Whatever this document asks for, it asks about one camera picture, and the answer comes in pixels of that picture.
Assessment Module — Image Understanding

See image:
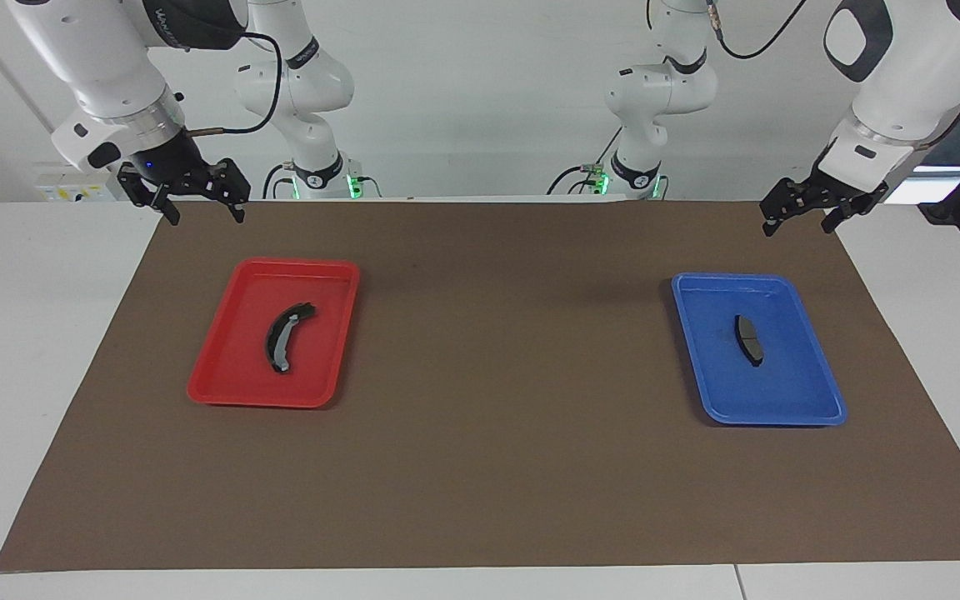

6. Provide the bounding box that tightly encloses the red plastic tray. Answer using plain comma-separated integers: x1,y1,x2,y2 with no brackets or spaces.
187,257,362,410

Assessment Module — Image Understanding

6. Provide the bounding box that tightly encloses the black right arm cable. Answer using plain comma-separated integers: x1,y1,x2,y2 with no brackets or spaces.
184,32,285,137

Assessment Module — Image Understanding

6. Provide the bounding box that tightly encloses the curved brake shoe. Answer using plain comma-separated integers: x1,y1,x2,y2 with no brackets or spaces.
264,302,318,374

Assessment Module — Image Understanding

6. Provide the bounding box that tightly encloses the black left base cable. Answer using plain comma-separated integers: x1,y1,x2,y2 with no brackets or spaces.
547,125,623,197

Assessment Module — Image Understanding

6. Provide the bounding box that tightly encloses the blue plastic tray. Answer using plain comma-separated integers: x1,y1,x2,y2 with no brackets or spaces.
670,272,849,428

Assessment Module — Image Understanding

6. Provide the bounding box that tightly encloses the brown table mat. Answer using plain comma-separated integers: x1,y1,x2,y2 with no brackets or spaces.
0,200,960,573

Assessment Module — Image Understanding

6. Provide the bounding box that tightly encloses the black base cable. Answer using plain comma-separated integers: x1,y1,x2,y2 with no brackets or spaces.
547,125,623,197
262,162,298,201

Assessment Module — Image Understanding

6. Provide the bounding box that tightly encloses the black right base cable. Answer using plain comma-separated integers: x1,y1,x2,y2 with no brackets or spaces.
262,162,298,201

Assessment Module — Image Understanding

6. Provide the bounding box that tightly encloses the white wall socket box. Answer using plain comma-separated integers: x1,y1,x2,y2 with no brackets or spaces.
32,162,124,203

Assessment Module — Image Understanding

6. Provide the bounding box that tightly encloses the small dark brake pad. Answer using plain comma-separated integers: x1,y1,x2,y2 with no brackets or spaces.
734,313,765,368

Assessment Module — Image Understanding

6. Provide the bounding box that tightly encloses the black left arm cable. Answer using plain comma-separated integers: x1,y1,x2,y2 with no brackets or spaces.
709,0,810,60

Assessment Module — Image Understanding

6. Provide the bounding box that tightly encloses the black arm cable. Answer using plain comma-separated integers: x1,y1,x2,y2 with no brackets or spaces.
709,0,810,60
184,32,285,137

